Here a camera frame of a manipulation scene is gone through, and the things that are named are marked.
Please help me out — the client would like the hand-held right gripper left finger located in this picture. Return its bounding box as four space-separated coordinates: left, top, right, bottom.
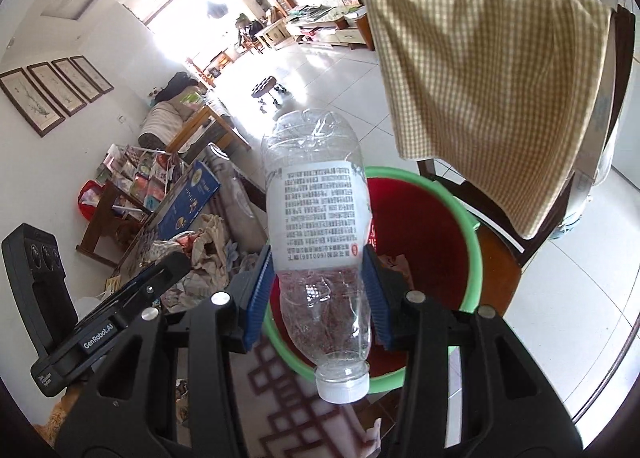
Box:
55 245 276 458

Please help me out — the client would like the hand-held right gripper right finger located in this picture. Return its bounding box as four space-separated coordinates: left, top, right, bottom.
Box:
361 244 586 458

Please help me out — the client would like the wooden magazine rack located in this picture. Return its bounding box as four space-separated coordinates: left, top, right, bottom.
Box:
75 143 186 269

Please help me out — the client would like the beige checked cloth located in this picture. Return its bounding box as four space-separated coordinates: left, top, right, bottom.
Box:
357 0 615 239

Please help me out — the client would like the framed wall picture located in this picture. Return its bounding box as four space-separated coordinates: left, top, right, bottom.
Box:
70 55 115 94
0 68 66 139
26 62 87 117
51 58 102 103

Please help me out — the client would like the printed floral tablecloth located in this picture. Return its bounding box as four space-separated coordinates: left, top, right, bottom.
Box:
105 148 401 458

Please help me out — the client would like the clear plastic bottle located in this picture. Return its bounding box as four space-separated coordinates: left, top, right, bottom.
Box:
261 109 375 404

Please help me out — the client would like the red bin with green rim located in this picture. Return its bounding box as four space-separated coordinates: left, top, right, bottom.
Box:
262 166 483 394

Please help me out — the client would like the crumpled brown paper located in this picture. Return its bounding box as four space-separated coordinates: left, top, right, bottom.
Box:
187 214 233 271

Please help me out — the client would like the white television cabinet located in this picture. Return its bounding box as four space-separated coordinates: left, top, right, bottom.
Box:
287 2 373 51

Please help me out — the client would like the dark tufted footstool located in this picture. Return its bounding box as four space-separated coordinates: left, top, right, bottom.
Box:
251 76 286 111

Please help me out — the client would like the blue flat box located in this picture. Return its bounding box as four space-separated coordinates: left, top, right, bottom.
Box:
150 160 222 241

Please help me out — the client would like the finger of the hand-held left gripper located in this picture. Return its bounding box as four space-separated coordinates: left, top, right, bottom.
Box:
111 252 192 333

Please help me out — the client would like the grey striped sofa cushion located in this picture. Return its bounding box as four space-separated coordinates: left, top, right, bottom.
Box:
137 100 191 149

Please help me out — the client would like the wooden coffee table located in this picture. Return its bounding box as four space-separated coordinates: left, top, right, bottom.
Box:
167 105 251 153

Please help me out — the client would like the dark wooden chair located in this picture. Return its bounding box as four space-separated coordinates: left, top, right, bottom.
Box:
416 2 638 323

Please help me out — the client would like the red bag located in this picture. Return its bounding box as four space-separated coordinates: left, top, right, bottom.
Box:
76 180 108 221

